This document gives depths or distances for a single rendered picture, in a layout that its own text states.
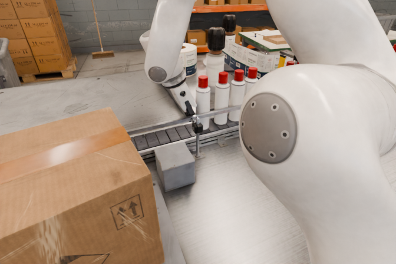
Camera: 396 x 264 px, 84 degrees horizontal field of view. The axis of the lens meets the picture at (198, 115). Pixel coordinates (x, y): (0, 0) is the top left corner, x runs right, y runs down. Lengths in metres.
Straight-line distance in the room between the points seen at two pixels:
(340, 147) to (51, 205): 0.33
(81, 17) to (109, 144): 4.93
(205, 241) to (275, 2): 0.52
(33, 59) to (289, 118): 3.99
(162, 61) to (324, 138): 0.44
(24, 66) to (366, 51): 4.07
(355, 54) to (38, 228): 0.43
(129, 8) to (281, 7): 4.91
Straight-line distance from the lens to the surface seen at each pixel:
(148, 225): 0.44
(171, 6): 0.58
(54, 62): 4.04
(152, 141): 0.79
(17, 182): 0.42
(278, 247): 0.63
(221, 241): 0.61
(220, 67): 1.06
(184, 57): 1.24
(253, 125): 0.21
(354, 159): 0.20
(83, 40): 5.37
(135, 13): 5.18
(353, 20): 0.32
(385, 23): 3.22
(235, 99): 0.83
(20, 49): 4.08
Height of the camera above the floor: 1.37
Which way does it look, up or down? 32 degrees down
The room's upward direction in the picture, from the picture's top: straight up
